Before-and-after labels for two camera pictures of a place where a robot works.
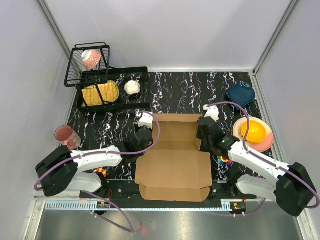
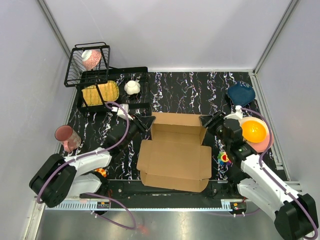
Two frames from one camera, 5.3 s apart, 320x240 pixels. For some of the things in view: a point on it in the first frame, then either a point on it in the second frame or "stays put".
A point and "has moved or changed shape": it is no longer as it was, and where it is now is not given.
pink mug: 67,136 stays put
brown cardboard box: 176,170 has moved or changed shape
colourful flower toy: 223,160 stays put
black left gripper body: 137,127 to 133,131
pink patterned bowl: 90,58 stays put
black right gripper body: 200,136 to 225,140
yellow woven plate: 109,92 stays put
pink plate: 259,147 stays put
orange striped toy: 101,170 stays put
